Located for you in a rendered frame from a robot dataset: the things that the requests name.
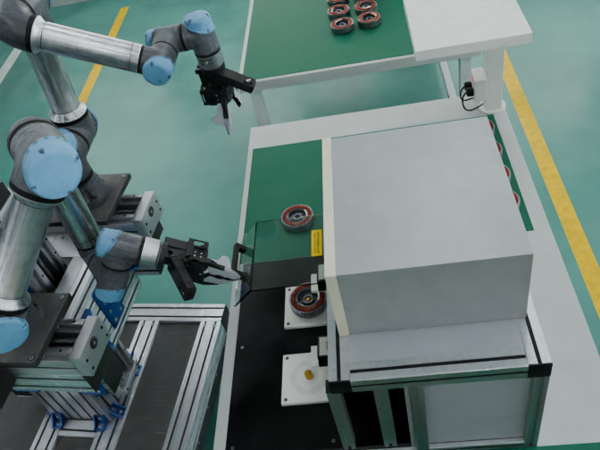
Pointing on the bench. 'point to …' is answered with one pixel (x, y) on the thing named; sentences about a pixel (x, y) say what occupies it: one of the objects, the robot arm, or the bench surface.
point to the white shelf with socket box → (470, 39)
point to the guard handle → (237, 258)
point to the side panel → (479, 414)
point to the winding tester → (421, 229)
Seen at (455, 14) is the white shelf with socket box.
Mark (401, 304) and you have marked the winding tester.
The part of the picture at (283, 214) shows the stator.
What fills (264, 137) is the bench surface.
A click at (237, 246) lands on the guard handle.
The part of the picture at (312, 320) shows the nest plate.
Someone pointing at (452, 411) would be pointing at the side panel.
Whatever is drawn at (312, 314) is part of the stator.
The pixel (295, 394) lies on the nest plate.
